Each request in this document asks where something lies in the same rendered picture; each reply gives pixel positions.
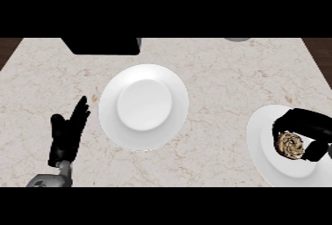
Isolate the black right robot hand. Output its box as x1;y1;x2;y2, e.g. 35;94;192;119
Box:
271;107;332;163

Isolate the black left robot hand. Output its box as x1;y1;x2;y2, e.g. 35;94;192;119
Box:
47;95;91;169

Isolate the brown swirled cupcake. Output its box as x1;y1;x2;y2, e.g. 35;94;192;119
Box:
274;131;305;161

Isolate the white oval plate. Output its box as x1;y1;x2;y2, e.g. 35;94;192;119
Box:
97;63;190;152
245;104;332;188

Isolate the black appliance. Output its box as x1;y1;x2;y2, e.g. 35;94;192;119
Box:
59;38;143;56

